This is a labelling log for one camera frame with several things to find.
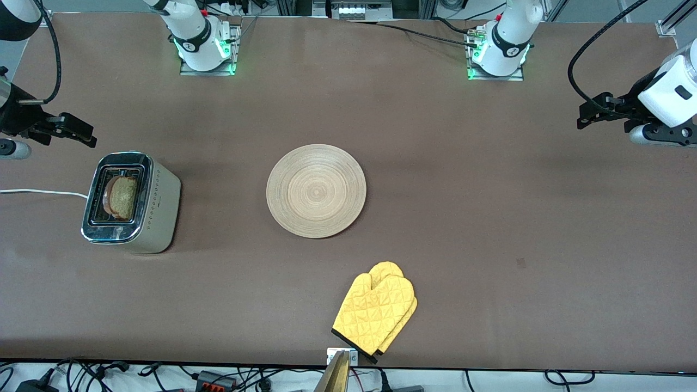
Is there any round wooden plate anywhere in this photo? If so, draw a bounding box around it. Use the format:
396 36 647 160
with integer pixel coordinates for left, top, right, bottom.
266 144 367 239

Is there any black and red connector box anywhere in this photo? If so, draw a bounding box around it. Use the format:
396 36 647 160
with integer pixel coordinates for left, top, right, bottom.
195 371 239 390

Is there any black power adapter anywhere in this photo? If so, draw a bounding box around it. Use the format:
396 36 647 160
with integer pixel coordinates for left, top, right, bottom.
15 379 59 392

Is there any short black table cable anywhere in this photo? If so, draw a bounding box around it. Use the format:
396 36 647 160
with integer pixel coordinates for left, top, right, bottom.
433 16 477 34

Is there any small silver mounting bracket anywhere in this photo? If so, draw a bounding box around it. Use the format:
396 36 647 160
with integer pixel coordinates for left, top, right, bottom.
326 348 359 366

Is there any white toaster power cord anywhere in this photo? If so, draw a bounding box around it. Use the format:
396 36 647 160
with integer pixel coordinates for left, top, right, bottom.
0 188 89 200

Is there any aluminium frame rail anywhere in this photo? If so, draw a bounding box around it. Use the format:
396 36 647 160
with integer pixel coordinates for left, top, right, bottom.
275 0 436 20

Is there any black tangled cable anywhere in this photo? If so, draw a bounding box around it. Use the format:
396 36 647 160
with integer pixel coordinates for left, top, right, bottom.
54 358 134 392

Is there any brown bread slice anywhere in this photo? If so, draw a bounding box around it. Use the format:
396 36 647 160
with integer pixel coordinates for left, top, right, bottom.
102 175 138 221

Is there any black looped cable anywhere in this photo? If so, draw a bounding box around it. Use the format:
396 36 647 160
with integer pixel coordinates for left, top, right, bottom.
545 370 597 385

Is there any white terminal block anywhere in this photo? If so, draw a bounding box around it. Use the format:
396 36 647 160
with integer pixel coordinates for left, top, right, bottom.
331 0 394 20

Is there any yellow quilted oven mitt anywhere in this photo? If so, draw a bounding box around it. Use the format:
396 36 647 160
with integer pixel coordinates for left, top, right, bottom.
332 261 410 357
376 275 419 365

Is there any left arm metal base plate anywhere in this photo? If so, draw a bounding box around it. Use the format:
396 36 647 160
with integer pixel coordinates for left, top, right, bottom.
467 33 525 82

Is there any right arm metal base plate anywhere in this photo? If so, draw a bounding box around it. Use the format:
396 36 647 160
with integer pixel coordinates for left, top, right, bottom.
180 22 240 76

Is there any long black table cable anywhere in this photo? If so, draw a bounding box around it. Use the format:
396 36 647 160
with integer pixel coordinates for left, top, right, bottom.
376 22 480 47

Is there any silver two-slot toaster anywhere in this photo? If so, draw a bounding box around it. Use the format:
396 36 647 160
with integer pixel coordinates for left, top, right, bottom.
81 151 182 255

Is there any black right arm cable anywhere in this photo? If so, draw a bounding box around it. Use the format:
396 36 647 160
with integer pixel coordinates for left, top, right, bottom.
33 0 62 105

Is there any gold metal bar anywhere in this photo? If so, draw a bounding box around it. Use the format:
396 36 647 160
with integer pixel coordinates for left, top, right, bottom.
313 350 350 392

